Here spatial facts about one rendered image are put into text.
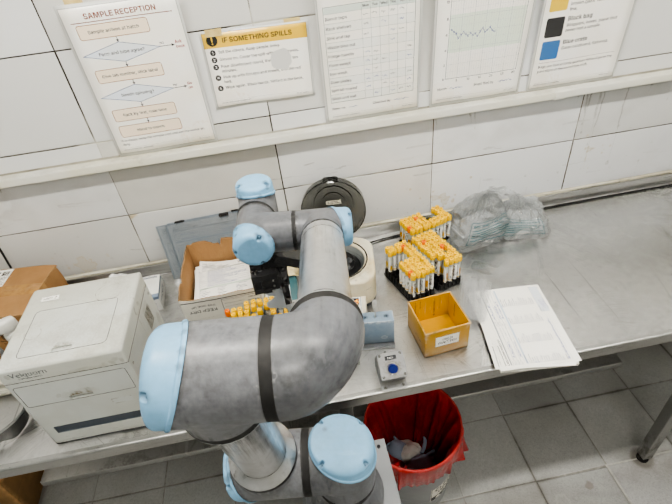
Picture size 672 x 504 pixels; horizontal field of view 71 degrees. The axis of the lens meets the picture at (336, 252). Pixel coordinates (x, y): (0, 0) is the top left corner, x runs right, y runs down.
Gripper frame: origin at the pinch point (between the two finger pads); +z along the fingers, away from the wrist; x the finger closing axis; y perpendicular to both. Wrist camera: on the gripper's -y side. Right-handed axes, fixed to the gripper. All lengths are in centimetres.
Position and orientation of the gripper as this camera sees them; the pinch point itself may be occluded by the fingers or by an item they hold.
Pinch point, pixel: (290, 304)
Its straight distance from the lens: 115.3
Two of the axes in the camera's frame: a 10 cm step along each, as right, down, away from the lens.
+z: 0.9, 7.7, 6.3
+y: -9.8, 2.0, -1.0
